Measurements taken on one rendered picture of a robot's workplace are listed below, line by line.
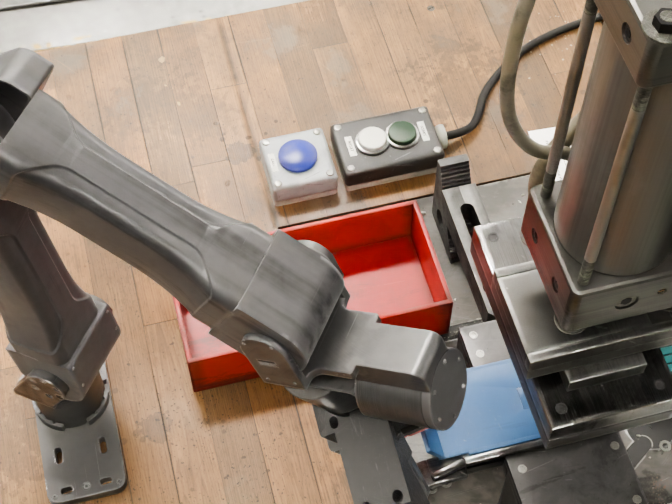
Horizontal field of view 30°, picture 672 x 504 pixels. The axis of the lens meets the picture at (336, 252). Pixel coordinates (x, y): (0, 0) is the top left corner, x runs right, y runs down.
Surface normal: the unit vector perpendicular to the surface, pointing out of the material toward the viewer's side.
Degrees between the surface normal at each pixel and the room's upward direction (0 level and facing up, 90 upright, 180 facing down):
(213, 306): 87
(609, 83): 90
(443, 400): 68
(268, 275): 26
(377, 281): 0
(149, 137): 0
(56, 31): 0
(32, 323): 84
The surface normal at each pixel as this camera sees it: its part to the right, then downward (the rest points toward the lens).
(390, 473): -0.46, -0.31
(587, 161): -0.91, 0.35
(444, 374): 0.86, 0.10
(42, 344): -0.36, 0.64
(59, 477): 0.00, -0.54
